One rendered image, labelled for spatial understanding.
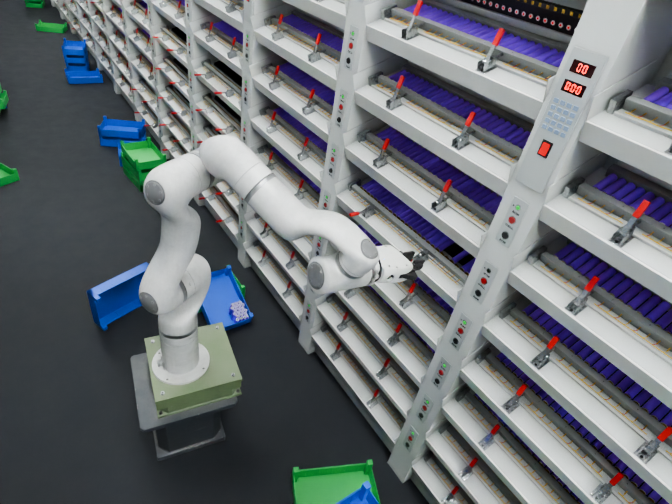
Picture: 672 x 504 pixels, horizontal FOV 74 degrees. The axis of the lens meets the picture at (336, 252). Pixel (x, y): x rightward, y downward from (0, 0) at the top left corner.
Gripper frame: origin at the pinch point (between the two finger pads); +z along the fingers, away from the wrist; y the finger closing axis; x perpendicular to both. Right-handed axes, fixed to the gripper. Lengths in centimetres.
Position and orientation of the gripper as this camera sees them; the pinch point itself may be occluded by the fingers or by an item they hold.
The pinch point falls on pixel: (412, 261)
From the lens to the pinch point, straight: 119.5
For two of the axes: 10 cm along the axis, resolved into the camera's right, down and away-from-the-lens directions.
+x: -3.0, 8.2, 4.9
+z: 7.7, -0.9, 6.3
